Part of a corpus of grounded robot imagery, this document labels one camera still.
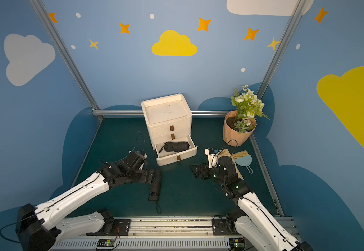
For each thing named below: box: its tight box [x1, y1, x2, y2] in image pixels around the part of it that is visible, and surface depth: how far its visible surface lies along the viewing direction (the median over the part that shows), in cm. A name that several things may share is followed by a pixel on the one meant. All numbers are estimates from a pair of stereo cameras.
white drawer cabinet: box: [141, 93, 198, 166], surface depth 95 cm
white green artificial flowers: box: [231, 84, 270, 134], surface depth 92 cm
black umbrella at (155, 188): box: [148, 168, 162, 214], surface depth 84 cm
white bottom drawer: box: [154, 134, 199, 167], surface depth 97 cm
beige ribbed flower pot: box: [222, 110, 257, 147], surface depth 98 cm
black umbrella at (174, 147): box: [157, 141, 190, 154], surface depth 100 cm
